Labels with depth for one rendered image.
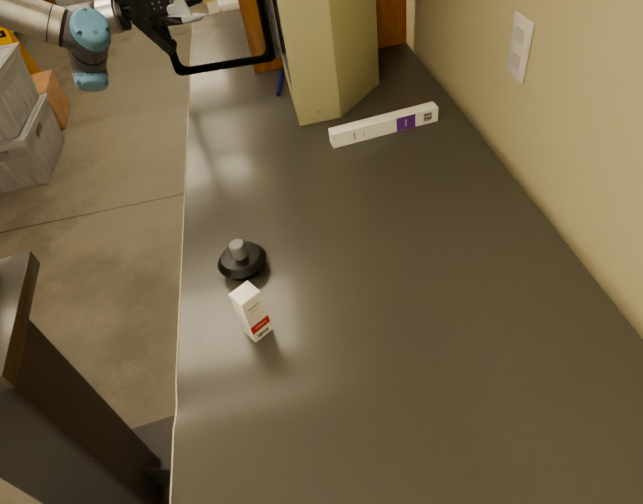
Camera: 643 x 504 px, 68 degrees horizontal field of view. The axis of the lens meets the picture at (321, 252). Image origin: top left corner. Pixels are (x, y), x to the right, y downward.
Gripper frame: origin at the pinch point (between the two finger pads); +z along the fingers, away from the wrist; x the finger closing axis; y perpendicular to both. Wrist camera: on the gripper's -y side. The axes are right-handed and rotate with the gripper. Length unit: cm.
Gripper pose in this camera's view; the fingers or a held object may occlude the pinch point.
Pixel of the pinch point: (206, 7)
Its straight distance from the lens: 131.7
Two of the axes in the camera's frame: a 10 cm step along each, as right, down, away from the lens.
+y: -1.3, -7.0, -7.0
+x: -1.7, -6.8, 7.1
